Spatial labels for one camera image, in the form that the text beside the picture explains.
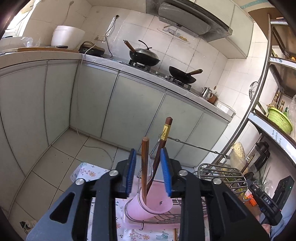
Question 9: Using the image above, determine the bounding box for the brown chopstick gold band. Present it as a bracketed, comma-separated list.
[146, 116, 173, 194]

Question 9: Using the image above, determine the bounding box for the pink cup left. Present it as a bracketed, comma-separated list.
[127, 182, 173, 220]

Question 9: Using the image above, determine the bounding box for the pink drip tray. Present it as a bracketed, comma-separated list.
[122, 204, 181, 230]

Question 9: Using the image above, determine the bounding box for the black blender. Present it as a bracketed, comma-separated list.
[246, 141, 270, 173]

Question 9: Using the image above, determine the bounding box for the floral table cloth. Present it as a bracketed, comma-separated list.
[70, 162, 211, 241]

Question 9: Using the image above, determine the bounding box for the napa cabbage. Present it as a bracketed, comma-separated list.
[229, 142, 246, 171]

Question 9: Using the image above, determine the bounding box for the gas stove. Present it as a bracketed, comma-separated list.
[128, 59, 192, 90]

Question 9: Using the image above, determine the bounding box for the metal kettle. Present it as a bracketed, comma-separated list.
[201, 87, 213, 100]

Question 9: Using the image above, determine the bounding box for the open black wok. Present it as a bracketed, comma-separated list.
[169, 66, 203, 84]

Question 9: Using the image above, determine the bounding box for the green plastic basket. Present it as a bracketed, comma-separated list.
[267, 107, 292, 135]

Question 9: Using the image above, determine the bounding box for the metal shelf rack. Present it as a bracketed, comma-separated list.
[210, 14, 296, 167]

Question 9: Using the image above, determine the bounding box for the lidded black wok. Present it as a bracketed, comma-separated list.
[123, 40, 160, 67]

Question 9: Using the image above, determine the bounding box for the black electric hotplate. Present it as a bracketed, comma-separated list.
[78, 41, 105, 57]

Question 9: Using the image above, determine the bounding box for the range hood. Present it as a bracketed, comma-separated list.
[145, 0, 233, 42]

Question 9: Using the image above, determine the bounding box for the white rice cooker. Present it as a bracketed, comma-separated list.
[51, 26, 85, 49]

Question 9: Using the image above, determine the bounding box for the metal wire utensil rack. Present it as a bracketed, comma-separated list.
[123, 133, 251, 231]

